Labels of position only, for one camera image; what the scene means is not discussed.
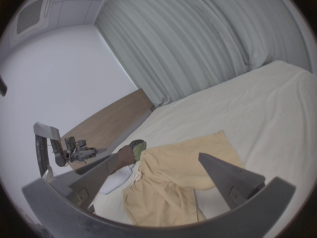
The green garment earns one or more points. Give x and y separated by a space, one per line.
138 149

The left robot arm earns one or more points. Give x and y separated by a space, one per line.
45 130

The brown garment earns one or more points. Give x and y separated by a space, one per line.
126 156

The beige shorts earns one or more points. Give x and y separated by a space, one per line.
168 170

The bed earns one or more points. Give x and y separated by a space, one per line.
223 108

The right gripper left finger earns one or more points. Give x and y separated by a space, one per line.
91 182

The white garment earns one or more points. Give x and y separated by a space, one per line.
116 180

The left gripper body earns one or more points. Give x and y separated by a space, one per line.
85 154

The ceiling air conditioner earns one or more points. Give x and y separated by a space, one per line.
32 16

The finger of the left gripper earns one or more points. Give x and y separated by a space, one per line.
100 150

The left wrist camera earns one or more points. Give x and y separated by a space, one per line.
82 143

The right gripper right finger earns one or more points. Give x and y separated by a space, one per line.
232 182

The grey-green curtain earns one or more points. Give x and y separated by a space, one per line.
161 46
260 21

